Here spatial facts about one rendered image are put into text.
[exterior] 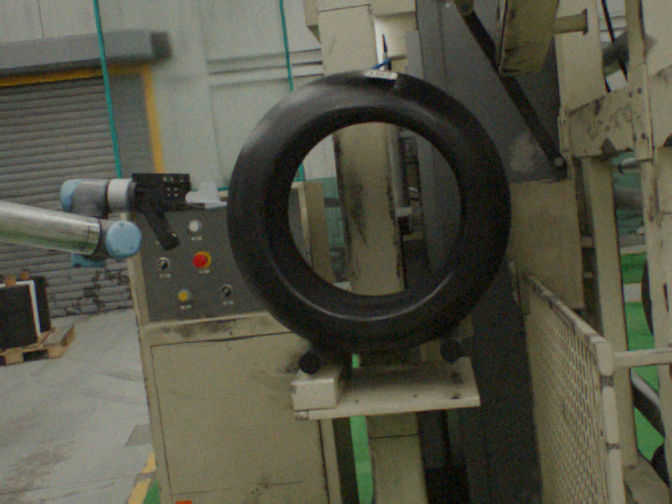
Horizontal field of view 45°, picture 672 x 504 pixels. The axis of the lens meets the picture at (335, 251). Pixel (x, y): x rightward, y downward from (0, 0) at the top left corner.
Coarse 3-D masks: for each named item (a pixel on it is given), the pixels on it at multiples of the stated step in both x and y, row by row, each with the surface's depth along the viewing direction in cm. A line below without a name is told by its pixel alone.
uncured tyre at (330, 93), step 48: (288, 96) 159; (336, 96) 155; (384, 96) 154; (432, 96) 155; (288, 144) 156; (432, 144) 182; (480, 144) 154; (240, 192) 159; (288, 192) 186; (480, 192) 153; (240, 240) 160; (288, 240) 186; (480, 240) 154; (288, 288) 159; (336, 288) 186; (432, 288) 183; (480, 288) 157; (336, 336) 159; (384, 336) 158; (432, 336) 160
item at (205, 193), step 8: (208, 184) 169; (192, 192) 170; (200, 192) 169; (208, 192) 169; (200, 200) 169; (208, 200) 169; (216, 200) 170; (208, 208) 169; (216, 208) 170; (224, 208) 171
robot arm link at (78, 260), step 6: (72, 258) 171; (78, 258) 170; (84, 258) 170; (90, 258) 170; (96, 258) 169; (72, 264) 172; (78, 264) 170; (84, 264) 170; (90, 264) 170; (96, 264) 171; (102, 264) 172
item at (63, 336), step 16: (0, 288) 727; (16, 288) 727; (32, 288) 781; (0, 304) 724; (16, 304) 727; (32, 304) 746; (0, 320) 726; (16, 320) 727; (32, 320) 742; (48, 320) 817; (0, 336) 729; (16, 336) 727; (32, 336) 739; (64, 336) 774; (0, 352) 725; (16, 352) 725; (32, 352) 776
